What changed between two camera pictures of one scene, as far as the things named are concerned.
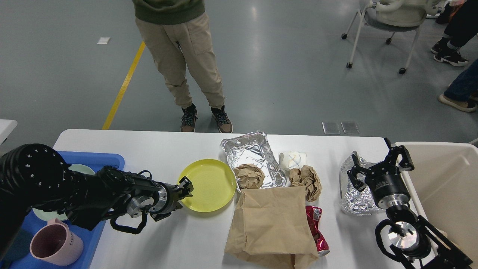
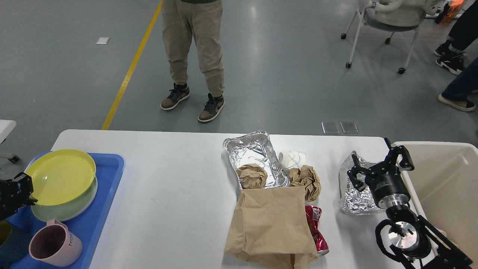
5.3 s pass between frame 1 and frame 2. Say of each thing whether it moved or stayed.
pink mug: stayed
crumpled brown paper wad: stayed
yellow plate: moved
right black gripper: stayed
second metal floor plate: stayed
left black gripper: moved
